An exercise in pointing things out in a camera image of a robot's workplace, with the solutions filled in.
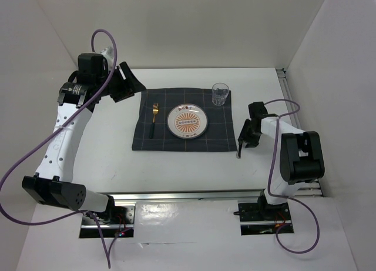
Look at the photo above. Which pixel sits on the silver table knife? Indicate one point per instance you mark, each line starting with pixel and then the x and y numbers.
pixel 238 154

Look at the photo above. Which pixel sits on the aluminium frame rail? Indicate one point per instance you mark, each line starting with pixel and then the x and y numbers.
pixel 185 196
pixel 293 106

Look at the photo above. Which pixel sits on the aluminium frame rail front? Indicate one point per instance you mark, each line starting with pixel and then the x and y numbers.
pixel 185 196

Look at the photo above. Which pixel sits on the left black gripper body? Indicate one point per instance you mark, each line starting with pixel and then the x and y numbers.
pixel 100 81

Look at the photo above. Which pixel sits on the gold fork green handle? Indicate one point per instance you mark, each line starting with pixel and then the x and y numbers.
pixel 155 111

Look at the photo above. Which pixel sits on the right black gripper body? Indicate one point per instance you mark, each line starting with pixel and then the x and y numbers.
pixel 252 137

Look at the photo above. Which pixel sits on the aluminium frame rail right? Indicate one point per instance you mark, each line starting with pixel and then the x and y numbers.
pixel 293 106

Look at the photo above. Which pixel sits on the dark checked cloth placemat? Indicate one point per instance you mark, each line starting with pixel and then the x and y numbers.
pixel 218 137

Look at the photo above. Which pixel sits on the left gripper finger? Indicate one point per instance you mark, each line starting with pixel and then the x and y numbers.
pixel 131 82
pixel 120 88

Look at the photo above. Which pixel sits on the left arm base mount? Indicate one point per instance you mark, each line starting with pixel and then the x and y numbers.
pixel 120 223

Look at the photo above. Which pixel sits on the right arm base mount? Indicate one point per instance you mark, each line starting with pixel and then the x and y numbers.
pixel 263 219

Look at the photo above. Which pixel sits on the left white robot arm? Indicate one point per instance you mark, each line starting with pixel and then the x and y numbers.
pixel 52 184

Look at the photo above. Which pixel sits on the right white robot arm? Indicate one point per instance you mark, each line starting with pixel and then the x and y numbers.
pixel 277 191

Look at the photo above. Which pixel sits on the white orange patterned plate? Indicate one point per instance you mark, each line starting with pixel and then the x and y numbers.
pixel 187 121

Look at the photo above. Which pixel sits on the clear wine glass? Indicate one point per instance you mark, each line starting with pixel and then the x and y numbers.
pixel 220 92

